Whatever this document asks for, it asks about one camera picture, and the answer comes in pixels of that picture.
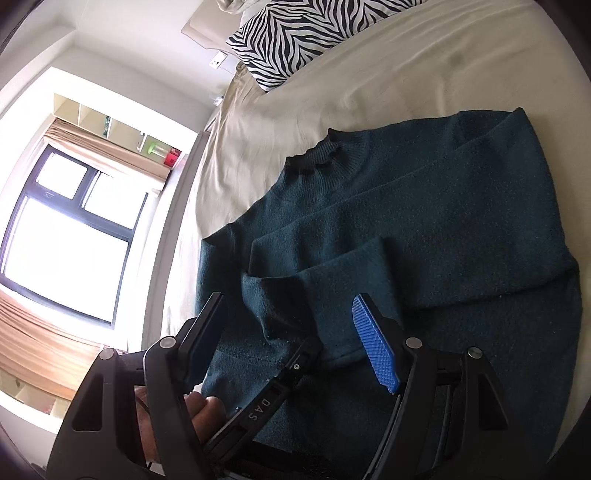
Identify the person's left hand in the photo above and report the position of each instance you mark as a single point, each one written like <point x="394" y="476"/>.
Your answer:
<point x="205" y="413"/>

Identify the tan curtain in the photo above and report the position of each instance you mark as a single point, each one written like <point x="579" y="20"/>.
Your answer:
<point x="115" y="157"/>
<point x="41" y="341"/>

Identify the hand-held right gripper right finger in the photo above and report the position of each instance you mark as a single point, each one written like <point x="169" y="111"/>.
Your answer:
<point x="375" y="344"/>

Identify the cream bed sheet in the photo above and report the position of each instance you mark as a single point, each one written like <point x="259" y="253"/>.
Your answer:
<point x="406" y="60"/>

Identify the white wall socket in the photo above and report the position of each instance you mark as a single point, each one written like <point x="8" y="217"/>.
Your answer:
<point x="218" y="60"/>

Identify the black framed window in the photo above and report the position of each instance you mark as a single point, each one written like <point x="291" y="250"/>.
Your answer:
<point x="64" y="240"/>

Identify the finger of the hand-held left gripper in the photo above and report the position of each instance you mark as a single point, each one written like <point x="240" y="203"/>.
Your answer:
<point x="298" y="367"/>

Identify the red box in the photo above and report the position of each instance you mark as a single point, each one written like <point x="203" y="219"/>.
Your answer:
<point x="172" y="158"/>

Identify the zebra print pillow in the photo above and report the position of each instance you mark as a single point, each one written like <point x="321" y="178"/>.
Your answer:
<point x="291" y="39"/>

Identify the white wall shelf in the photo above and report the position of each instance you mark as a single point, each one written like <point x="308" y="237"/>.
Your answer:
<point x="27" y="392"/>
<point x="92" y="117"/>

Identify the dark teal knit sweater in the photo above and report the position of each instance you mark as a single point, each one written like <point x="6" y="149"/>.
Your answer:
<point x="415" y="221"/>

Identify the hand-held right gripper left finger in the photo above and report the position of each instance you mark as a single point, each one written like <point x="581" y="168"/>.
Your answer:
<point x="203" y="334"/>

